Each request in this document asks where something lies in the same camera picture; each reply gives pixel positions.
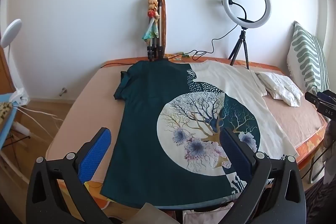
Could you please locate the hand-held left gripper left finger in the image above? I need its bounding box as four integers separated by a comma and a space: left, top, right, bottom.
25, 127, 113, 224

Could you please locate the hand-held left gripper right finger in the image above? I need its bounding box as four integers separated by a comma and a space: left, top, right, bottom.
220, 126, 306, 224

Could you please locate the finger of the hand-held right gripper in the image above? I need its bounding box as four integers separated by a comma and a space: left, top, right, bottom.
304, 92, 324, 106

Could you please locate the green and cream tree-print t-shirt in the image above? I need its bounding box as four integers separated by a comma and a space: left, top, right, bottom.
100, 60, 300, 210

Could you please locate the white folded cloth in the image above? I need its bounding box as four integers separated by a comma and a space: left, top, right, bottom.
257, 72, 303, 107

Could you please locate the orange patterned bed sheet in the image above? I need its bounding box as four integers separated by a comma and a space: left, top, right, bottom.
46, 56, 331, 214

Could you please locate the green and white striped pillow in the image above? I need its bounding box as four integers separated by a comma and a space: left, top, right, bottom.
286, 21, 330, 96

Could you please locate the pale pink cloth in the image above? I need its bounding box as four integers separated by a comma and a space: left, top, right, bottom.
182, 202, 237, 224

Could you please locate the beige cloth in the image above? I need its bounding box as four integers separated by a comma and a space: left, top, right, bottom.
126, 202, 182, 224

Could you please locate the black mini tripod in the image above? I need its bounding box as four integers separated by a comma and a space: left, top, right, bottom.
228, 27, 250, 70

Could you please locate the dark striped clothing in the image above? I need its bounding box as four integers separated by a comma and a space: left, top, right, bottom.
304, 179, 336, 224

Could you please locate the leopard print cloth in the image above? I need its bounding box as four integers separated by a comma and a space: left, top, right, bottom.
0, 102, 12, 125

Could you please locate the small colourful patterned cloth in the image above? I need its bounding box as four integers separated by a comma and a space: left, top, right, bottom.
168, 51, 190, 60

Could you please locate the wooden cabinet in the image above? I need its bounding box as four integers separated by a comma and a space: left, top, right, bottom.
0, 48, 15, 94

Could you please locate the folded silver tripod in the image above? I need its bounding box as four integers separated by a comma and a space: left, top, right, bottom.
147, 0, 164, 63

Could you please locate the colourful knotted scarf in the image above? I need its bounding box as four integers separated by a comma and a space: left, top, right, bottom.
142, 0, 162, 44

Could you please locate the orange patterned board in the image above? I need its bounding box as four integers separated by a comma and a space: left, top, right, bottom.
159, 0, 168, 59

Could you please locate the white clamp desk lamp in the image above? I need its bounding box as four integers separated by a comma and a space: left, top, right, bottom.
0, 19, 30, 109

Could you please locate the white power cable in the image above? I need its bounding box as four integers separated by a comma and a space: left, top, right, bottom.
14, 105, 64, 141

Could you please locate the white ring light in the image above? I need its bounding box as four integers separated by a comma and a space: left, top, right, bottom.
222, 0, 272, 29

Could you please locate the black ring light cable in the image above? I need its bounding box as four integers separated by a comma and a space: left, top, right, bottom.
101, 26, 242, 67

